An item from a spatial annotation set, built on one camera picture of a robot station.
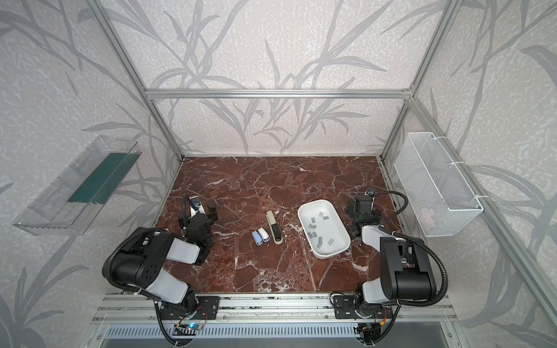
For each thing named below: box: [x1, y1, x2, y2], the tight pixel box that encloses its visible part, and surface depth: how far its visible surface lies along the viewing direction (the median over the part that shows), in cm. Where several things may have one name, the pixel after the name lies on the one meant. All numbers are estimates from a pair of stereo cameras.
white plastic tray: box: [298, 198, 352, 259], surface depth 95 cm
